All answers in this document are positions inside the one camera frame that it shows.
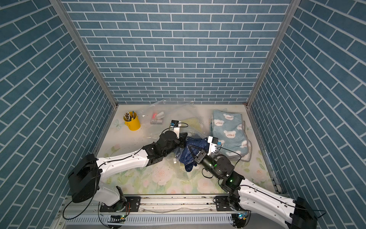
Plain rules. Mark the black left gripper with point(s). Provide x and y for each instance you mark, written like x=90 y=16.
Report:
x=182 y=139

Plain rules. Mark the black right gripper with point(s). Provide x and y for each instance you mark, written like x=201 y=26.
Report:
x=201 y=158

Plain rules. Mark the navy blue star blanket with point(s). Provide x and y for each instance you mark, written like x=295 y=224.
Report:
x=192 y=147

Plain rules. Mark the cream fluffy navy-trimmed blanket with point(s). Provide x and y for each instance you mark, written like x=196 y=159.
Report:
x=248 y=148

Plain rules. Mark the clear plastic vacuum bag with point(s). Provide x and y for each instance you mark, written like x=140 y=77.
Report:
x=153 y=153

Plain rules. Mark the light green fluffy blanket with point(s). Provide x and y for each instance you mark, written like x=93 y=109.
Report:
x=193 y=125

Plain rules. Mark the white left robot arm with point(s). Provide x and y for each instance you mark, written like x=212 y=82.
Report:
x=86 y=179

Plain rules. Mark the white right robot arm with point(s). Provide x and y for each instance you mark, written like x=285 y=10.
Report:
x=245 y=195

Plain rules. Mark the highlighter marker pack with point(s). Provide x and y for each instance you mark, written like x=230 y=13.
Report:
x=157 y=118

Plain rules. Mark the yellow metal pen bucket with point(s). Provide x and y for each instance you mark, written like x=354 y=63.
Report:
x=133 y=125

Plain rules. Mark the pens in bucket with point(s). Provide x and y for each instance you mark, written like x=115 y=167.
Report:
x=130 y=116

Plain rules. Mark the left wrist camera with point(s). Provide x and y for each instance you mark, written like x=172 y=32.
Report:
x=175 y=127

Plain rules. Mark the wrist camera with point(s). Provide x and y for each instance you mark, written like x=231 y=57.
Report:
x=214 y=145
x=175 y=127

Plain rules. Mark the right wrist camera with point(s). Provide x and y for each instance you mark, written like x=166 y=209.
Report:
x=214 y=145

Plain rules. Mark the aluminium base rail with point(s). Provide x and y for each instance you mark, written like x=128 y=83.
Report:
x=159 y=210

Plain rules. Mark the left aluminium corner post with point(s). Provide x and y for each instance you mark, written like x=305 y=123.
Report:
x=70 y=27

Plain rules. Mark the aluminium corner post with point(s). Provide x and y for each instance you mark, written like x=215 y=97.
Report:
x=277 y=41
x=70 y=27

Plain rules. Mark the right aluminium corner post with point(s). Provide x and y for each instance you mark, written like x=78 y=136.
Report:
x=277 y=41

